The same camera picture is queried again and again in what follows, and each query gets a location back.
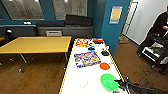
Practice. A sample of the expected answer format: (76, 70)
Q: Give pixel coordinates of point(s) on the green bowl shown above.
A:
(109, 81)

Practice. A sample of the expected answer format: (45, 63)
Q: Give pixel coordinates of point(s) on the white bowl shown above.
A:
(81, 83)

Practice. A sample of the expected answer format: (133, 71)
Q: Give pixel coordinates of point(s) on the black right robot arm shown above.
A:
(150, 89)

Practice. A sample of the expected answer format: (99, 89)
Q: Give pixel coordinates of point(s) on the white top yellow gaming table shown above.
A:
(86, 73)

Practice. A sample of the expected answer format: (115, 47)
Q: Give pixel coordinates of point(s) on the orange bowl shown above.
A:
(105, 66)

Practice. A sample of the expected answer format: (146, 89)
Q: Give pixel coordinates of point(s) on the small black item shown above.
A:
(105, 53)

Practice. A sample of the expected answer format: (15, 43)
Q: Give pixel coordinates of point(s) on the brown cardboard box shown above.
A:
(123, 39)

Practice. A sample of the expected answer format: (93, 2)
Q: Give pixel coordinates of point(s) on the red plastic item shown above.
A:
(98, 40)

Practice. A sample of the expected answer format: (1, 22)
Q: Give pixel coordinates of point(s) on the orange yellow item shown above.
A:
(82, 43)

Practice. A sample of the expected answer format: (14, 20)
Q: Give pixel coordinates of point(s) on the yellow pillar notice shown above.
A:
(115, 15)

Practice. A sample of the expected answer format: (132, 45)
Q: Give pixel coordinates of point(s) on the person in black shirt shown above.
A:
(158, 26)

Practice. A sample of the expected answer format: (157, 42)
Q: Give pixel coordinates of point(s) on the dark grey sofa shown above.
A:
(30, 30)
(80, 23)

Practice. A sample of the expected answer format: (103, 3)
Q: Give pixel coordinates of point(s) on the white rectangular panel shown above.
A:
(54, 33)

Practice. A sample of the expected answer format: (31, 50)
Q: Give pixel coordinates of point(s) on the interior glass window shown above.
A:
(23, 9)
(70, 9)

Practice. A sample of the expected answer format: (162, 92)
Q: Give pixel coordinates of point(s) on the light wood table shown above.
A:
(36, 44)

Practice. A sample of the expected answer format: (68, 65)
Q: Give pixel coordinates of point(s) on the small white wall plate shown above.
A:
(27, 23)

